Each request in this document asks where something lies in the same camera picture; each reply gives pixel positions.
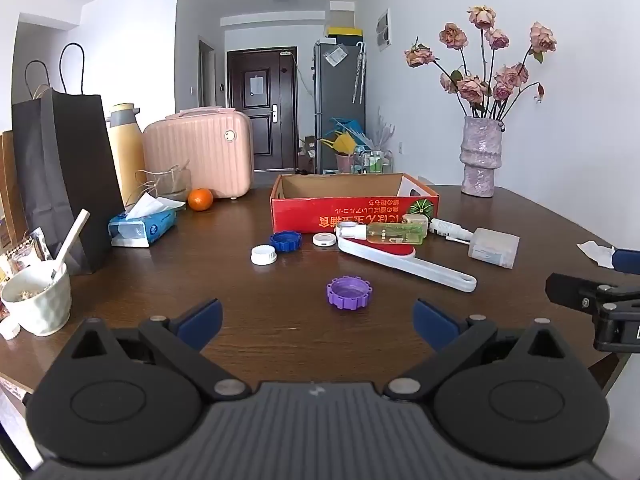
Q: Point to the white and red lint brush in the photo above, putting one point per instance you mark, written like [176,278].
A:
[425,271]

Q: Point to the white spoon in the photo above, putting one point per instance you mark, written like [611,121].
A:
[70,237]

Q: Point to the brown paper bag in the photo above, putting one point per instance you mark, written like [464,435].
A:
[10,190]

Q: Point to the yellow box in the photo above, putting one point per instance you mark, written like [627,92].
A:
[345,32]

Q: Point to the dark brown door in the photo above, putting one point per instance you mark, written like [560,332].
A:
[262,120]

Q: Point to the pink bucket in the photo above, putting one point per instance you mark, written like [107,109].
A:
[345,164]

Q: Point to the blue plastic item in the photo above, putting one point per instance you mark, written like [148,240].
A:
[352,127]

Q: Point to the yellow thermos jug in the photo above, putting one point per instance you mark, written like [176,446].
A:
[125,155]

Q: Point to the crumpled white paper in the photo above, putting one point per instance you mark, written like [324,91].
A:
[595,252]

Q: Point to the small white round lid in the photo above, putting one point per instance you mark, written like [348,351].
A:
[324,239]

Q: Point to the white ceramic bowl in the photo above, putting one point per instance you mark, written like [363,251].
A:
[42,310]

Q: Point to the purple pampas grass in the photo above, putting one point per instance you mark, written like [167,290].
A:
[386,130]

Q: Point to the dried pink rose bouquet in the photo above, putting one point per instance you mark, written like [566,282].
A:
[470,85]

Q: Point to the clear glass cup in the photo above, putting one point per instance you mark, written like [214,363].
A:
[170,185]

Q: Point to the clear folded umbrella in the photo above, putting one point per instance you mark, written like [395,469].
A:
[359,75]

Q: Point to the white ribbed bottle cap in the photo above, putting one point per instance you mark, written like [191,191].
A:
[264,255]

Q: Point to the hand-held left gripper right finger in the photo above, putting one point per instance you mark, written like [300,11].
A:
[435,322]

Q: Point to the small white ribbed cap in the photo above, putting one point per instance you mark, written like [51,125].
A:
[9,330]

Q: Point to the snack packet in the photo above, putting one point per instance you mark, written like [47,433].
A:
[40,247]

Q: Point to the red cardboard box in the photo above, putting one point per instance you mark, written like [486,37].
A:
[300,215]

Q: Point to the grey refrigerator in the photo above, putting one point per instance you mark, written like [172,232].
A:
[340,90]

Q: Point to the yellow-green spray bottle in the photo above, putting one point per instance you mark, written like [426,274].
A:
[395,232]

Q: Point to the pink hard-shell suitcase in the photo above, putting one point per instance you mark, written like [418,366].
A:
[200,155]

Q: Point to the blue tissue pack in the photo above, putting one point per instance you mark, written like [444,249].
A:
[150,227]

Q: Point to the white electric panel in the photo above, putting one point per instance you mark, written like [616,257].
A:
[383,30]

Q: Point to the yellow plastic toy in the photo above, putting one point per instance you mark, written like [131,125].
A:
[342,144]

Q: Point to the orange fruit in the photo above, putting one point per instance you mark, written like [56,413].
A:
[200,199]

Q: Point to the white board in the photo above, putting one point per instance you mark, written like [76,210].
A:
[427,181]

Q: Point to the purple ceramic vase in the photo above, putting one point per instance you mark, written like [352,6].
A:
[481,160]

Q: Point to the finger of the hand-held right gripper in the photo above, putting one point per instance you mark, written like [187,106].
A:
[565,290]
[627,261]

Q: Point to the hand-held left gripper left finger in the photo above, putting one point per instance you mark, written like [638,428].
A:
[202,317]

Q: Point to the black paper bag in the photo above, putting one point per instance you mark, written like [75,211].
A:
[65,175]

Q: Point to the blue ribbed bottle cap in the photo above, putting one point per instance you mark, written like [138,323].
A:
[285,241]

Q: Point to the purple ribbed bottle cap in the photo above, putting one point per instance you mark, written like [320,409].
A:
[347,292]

